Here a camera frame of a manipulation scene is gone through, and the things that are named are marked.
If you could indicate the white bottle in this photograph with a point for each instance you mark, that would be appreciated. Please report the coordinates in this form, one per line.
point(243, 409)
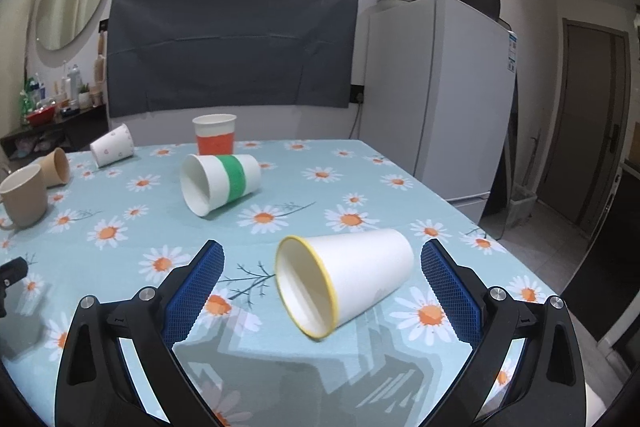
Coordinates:
point(74, 82)

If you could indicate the small potted plant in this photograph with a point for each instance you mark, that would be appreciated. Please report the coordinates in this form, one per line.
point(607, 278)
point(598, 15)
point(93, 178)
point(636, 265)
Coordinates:
point(84, 96)

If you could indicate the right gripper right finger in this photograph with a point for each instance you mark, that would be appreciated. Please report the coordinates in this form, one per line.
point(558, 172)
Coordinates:
point(548, 384)

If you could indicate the white cup pink hearts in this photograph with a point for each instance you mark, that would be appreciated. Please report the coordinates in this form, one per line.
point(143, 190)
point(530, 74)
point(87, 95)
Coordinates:
point(114, 146)

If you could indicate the red bowl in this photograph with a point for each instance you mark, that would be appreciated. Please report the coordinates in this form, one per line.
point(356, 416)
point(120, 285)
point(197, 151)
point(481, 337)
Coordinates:
point(40, 117)

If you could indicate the blue daisy tablecloth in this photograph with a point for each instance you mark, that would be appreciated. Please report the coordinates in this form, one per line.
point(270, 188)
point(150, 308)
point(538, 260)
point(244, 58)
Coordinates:
point(111, 231)

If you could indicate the brown door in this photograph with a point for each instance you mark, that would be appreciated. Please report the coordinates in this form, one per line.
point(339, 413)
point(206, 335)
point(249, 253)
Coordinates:
point(592, 112)

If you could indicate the green glass bottle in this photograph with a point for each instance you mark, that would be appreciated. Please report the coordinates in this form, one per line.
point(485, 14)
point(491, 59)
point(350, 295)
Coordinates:
point(30, 96)

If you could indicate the white cup orange band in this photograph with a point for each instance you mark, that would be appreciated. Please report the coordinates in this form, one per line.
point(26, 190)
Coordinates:
point(215, 134)

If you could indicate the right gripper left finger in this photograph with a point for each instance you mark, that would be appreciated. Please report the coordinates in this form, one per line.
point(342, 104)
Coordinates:
point(94, 386)

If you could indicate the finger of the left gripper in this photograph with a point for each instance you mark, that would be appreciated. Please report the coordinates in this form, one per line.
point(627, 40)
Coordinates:
point(13, 271)

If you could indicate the dark side shelf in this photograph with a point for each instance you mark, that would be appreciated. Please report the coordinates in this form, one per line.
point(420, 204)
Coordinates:
point(72, 134)

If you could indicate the white cup yellow rim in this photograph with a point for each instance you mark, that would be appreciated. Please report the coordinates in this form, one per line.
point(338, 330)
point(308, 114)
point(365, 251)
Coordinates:
point(326, 281)

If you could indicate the white refrigerator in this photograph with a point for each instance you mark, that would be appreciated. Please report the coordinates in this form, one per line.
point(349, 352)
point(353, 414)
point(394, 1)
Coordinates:
point(438, 89)

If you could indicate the tan paper cup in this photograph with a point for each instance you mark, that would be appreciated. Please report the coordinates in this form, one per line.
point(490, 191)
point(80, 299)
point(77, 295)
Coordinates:
point(55, 168)

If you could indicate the white cup green band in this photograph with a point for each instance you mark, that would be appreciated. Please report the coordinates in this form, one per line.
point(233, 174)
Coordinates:
point(209, 182)

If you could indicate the beige ceramic mug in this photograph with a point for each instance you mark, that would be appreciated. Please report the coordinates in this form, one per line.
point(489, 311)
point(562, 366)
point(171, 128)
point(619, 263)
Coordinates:
point(24, 197)

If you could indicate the dark grey wall cloth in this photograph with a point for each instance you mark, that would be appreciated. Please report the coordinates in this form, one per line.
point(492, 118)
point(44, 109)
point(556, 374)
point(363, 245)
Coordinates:
point(176, 54)

